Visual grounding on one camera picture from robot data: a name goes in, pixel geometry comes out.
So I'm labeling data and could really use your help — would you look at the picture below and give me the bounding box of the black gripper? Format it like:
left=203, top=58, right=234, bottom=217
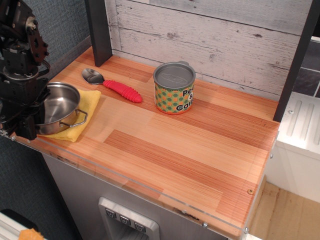
left=0, top=73, right=49, bottom=141

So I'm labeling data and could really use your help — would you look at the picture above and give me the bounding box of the clear acrylic edge guard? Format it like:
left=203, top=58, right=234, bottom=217
left=0, top=123, right=253, bottom=240

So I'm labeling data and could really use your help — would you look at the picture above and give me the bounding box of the silver dispenser panel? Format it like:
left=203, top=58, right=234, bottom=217
left=98, top=197, right=160, bottom=240

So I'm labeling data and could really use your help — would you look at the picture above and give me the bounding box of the dark grey right post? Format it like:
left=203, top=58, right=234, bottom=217
left=273, top=0, right=320, bottom=123

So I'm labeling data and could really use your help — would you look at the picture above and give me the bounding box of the dark grey post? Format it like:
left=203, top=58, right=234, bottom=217
left=84, top=0, right=113, bottom=67
left=273, top=0, right=320, bottom=123

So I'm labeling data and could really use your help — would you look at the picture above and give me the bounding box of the orange object bottom left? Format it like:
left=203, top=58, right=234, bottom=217
left=18, top=228, right=45, bottom=240

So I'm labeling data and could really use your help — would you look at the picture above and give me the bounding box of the grey toy fridge cabinet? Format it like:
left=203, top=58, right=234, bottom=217
left=43, top=154, right=225, bottom=240

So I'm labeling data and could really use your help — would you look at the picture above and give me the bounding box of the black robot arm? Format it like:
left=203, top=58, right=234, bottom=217
left=0, top=0, right=50, bottom=141

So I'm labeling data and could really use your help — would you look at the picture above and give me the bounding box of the white toy sink unit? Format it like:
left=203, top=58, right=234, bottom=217
left=264, top=36, right=320, bottom=204

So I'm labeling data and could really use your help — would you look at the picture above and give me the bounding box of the dark grey left post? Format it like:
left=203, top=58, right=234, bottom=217
left=84, top=0, right=113, bottom=67

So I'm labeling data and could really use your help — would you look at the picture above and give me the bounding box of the peas and carrots toy can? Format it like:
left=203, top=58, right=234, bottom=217
left=153, top=61, right=196, bottom=115

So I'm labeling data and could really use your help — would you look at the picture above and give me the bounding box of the stainless steel pot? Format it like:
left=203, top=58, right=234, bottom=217
left=35, top=82, right=89, bottom=135

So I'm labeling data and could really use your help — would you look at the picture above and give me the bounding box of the spoon with red handle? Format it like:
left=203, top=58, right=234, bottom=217
left=81, top=68, right=143, bottom=103

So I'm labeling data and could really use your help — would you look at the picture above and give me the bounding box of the yellow folded cloth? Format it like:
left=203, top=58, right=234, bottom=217
left=41, top=89, right=102, bottom=143

